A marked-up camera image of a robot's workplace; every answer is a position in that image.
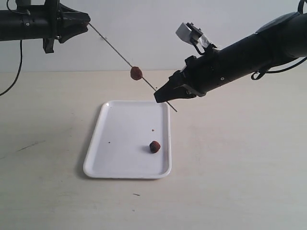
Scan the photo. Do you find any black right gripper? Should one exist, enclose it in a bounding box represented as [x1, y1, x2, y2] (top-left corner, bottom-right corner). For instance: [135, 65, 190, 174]
[153, 49, 221, 103]

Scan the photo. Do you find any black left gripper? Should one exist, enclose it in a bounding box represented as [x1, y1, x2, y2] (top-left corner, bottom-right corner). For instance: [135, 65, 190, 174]
[43, 0, 91, 53]

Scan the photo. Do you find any thin metal skewer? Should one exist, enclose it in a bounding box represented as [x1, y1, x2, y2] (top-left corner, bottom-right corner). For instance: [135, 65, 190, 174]
[88, 23, 178, 113]

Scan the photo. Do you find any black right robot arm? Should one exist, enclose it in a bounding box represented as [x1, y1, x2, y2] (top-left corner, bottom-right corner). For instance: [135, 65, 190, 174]
[154, 12, 307, 103]

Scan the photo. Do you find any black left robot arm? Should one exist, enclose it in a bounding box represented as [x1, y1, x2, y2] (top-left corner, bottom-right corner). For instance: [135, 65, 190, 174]
[0, 0, 91, 54]

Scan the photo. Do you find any white rectangular plastic tray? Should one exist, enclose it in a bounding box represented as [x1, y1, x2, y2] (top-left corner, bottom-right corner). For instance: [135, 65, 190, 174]
[83, 100, 172, 179]

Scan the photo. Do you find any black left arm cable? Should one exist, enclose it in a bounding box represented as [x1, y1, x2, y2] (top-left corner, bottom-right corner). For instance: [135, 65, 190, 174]
[0, 39, 23, 97]

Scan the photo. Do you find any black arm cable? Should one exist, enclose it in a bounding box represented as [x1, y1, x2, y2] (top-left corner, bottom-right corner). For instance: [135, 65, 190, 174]
[0, 39, 23, 97]
[250, 57, 307, 81]

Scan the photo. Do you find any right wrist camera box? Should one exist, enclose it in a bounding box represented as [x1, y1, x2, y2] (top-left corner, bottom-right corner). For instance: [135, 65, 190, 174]
[176, 23, 217, 55]

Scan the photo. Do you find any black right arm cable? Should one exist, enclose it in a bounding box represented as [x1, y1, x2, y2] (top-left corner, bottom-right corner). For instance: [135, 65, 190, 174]
[250, 57, 307, 81]

